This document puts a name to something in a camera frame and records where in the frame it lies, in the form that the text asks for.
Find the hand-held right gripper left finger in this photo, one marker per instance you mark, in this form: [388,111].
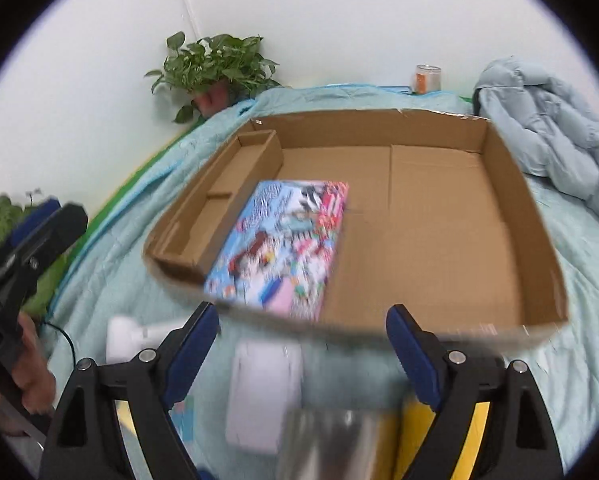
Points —
[199,340]

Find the green mat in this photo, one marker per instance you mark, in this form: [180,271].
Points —
[119,195]

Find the colourful printed toy box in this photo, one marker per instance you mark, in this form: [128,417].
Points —
[284,250]

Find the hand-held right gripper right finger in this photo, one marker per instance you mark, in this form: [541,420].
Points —
[409,345]

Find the silver metal cylinder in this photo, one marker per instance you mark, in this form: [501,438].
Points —
[329,445]

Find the pastel colour block toy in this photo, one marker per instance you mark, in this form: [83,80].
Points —
[185,420]

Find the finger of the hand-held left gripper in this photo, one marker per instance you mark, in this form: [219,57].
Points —
[42,212]
[62,230]

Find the shallow cardboard box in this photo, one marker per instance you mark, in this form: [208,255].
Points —
[429,210]

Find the light teal quilt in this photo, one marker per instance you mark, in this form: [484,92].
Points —
[119,270]

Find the light blue puffy jacket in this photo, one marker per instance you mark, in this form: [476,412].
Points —
[544,120]

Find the person's left hand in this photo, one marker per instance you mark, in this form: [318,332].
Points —
[32,375]

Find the white rectangular box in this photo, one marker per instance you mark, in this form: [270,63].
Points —
[264,395]

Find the small orange label jar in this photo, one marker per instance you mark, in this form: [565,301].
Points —
[426,80]

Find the potted green leafy plant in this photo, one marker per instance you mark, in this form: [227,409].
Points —
[214,67]

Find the yellow canister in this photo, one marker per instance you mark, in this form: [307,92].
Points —
[414,440]

